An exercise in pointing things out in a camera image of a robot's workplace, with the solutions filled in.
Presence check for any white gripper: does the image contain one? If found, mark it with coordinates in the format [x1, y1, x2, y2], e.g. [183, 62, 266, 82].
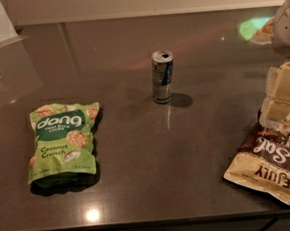
[259, 0, 290, 128]

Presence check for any silver blue redbull can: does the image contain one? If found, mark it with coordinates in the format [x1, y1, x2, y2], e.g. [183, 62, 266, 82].
[151, 50, 174, 104]

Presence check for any brown cream chips bag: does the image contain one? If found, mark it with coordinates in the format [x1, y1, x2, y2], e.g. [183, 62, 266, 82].
[224, 113, 290, 205]

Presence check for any green dang chips bag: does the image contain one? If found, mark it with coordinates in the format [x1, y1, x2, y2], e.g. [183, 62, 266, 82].
[28, 102, 100, 189]

